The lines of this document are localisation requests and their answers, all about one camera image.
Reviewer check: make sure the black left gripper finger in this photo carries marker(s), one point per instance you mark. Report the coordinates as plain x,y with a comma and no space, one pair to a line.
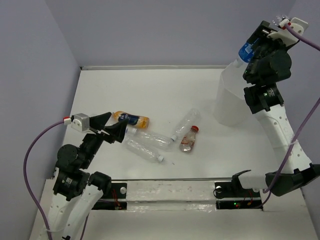
98,122
117,131

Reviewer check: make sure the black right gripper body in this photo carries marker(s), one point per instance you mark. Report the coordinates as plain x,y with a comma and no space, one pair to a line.
266,46

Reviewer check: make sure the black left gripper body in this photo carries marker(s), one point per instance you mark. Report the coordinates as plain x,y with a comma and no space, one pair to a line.
92,142

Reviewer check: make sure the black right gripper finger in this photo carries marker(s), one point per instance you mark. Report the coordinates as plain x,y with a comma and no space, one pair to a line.
266,30
258,33

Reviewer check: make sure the red cap small bottle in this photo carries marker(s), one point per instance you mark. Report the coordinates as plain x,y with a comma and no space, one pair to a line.
188,141

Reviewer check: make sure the clear crushed plastic bottle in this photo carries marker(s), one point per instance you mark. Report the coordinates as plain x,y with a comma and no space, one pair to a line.
184,125

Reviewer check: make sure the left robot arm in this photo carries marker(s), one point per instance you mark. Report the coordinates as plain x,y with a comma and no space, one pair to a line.
75,192

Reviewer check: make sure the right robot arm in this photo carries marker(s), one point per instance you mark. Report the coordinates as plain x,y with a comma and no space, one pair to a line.
266,104

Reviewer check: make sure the white translucent bin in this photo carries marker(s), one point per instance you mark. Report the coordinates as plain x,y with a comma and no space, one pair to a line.
230,105

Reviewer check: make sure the orange juice bottle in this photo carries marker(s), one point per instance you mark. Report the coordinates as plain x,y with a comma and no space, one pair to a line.
136,121

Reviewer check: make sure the clear bottle white cap lower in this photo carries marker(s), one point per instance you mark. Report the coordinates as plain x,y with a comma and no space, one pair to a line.
144,151

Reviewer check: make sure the clear bottle white cap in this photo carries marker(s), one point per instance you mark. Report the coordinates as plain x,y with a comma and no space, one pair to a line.
149,138
144,151

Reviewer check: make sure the clear bottle white cap upper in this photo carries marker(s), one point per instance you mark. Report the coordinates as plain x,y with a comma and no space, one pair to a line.
149,138

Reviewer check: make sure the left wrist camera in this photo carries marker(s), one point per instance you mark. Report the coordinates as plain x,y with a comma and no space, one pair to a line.
80,122

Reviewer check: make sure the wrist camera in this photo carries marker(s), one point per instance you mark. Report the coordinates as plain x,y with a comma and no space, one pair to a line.
80,122
296,25

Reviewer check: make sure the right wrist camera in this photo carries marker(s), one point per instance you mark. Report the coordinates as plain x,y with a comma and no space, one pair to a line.
296,25

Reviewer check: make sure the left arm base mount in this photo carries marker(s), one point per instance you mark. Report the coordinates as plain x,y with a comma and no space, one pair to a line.
115,199

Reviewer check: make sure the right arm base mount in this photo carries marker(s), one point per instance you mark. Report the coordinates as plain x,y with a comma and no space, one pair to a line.
240,199

